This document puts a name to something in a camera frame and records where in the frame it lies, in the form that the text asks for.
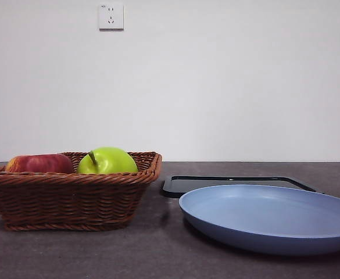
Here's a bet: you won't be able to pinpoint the blue round plate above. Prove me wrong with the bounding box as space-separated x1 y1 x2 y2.
178 184 340 256

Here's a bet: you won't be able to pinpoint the brown wicker basket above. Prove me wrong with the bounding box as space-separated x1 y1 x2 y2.
0 151 163 232

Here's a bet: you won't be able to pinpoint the black flat tray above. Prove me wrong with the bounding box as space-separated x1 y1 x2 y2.
161 175 318 199

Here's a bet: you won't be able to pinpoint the green apple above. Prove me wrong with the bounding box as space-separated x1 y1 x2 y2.
76 146 138 175

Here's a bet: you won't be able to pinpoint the red apple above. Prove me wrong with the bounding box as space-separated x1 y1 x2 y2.
5 153 74 174

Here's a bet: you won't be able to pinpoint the white wall socket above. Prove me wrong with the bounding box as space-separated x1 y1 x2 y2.
98 3 124 31

